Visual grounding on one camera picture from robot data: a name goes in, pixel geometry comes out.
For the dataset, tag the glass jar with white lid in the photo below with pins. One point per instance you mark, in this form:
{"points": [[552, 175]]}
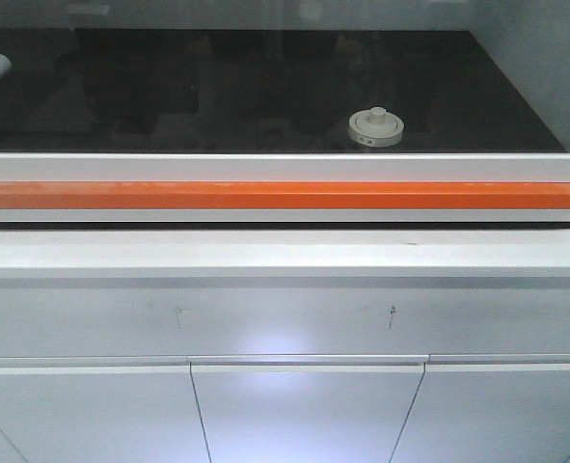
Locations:
{"points": [[375, 128]]}

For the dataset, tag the orange sash handle bar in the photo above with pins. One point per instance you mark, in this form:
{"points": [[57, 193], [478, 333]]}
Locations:
{"points": [[283, 195]]}

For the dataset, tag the white cabinet door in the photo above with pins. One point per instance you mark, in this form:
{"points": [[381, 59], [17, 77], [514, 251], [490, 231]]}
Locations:
{"points": [[260, 412]]}

